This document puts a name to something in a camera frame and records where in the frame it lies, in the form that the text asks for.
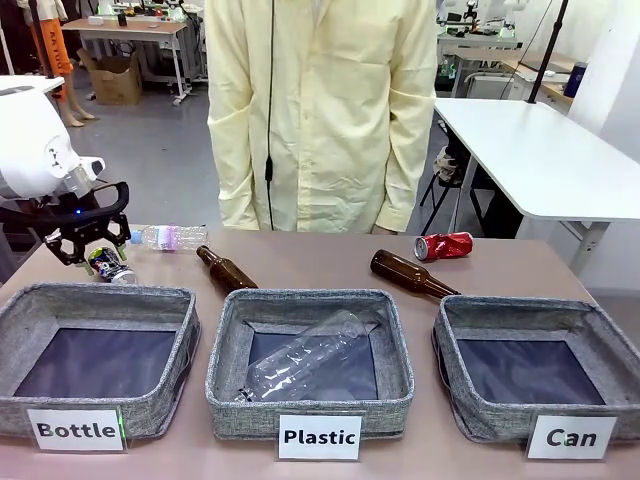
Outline wooden top workbench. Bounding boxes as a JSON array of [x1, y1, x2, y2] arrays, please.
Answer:
[[59, 17, 190, 107]]

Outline crushed red soda can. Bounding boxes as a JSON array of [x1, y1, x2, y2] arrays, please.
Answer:
[[414, 231, 474, 263]]

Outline small white table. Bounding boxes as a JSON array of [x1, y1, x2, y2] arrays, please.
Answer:
[[0, 74, 67, 97]]

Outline person in yellow shirt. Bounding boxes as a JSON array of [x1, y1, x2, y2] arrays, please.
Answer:
[[204, 0, 439, 236]]

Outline white Can label card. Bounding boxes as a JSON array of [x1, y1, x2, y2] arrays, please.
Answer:
[[525, 415, 618, 461]]

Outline brown cardboard box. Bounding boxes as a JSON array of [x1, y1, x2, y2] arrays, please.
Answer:
[[76, 46, 144, 107]]

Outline brown glass bottle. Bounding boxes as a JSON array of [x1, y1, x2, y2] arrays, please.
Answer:
[[369, 248, 462, 298], [195, 244, 260, 292]]

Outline grey fabric basket labelled Can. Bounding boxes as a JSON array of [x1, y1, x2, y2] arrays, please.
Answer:
[[431, 294, 640, 444]]

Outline black hanging microphone cable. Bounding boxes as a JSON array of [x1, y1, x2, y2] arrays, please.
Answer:
[[263, 0, 277, 232]]

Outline clear unlabelled plastic bottle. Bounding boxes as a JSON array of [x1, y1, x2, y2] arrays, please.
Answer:
[[234, 308, 380, 404]]

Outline grey fabric basket labelled Bottle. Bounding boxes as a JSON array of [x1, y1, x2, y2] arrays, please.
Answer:
[[0, 282, 202, 442]]

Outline black stand pole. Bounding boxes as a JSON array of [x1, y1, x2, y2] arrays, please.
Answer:
[[528, 0, 572, 105]]

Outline black folding stool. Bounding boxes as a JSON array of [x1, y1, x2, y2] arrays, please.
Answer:
[[418, 143, 472, 222]]

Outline light wooden desk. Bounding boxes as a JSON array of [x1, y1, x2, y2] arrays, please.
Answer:
[[499, 48, 582, 99]]

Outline dark printed drink can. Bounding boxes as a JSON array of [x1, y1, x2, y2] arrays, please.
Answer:
[[88, 246, 138, 286]]

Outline grey fabric basket labelled Plastic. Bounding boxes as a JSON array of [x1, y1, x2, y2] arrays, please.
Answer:
[[204, 287, 416, 442]]

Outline large white table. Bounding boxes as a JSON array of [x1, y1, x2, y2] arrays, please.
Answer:
[[431, 96, 640, 281]]

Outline white Bottle label card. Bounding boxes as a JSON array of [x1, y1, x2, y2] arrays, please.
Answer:
[[26, 408, 126, 453]]

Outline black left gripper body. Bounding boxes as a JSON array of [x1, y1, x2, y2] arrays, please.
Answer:
[[58, 210, 126, 250]]

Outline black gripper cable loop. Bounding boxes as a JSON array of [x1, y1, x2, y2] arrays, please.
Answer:
[[0, 181, 131, 227]]

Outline mannequin with orange clothing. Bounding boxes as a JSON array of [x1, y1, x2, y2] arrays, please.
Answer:
[[27, 0, 97, 128]]

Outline white Plastic label card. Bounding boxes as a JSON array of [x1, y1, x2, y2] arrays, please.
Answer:
[[277, 413, 363, 462]]

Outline clear bottle with pink label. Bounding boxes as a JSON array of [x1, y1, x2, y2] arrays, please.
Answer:
[[130, 224, 210, 253]]

